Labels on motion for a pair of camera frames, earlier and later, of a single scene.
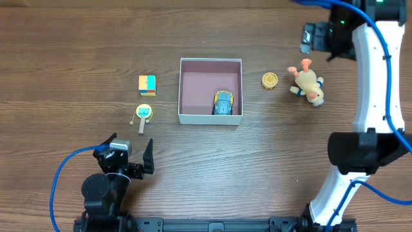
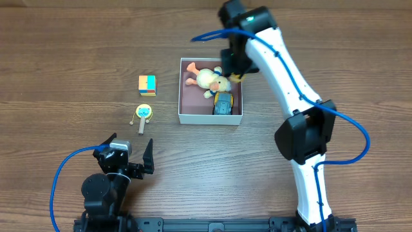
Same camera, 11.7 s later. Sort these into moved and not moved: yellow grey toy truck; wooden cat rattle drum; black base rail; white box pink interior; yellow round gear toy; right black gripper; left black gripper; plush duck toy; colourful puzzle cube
Moved: yellow round gear toy; plush duck toy; right black gripper
Not moved: white box pink interior; left black gripper; yellow grey toy truck; colourful puzzle cube; wooden cat rattle drum; black base rail
